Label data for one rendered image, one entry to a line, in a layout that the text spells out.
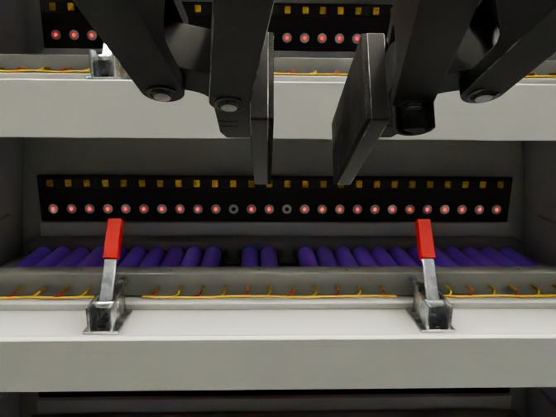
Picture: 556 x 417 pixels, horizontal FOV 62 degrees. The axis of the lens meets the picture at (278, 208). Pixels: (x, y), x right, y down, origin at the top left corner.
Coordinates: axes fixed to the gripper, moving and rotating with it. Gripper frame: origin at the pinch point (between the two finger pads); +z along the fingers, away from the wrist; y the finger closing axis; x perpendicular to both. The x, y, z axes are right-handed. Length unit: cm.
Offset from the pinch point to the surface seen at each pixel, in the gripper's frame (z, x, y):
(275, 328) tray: 22.1, -8.0, -0.9
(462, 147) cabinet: 36.5, 13.3, 22.4
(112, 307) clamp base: 20.5, -6.3, -13.5
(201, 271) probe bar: 26.6, -2.9, -7.6
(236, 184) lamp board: 34.0, 7.7, -5.0
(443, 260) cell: 30.8, -1.3, 16.7
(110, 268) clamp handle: 22.1, -3.1, -14.4
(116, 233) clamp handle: 22.3, -0.2, -14.2
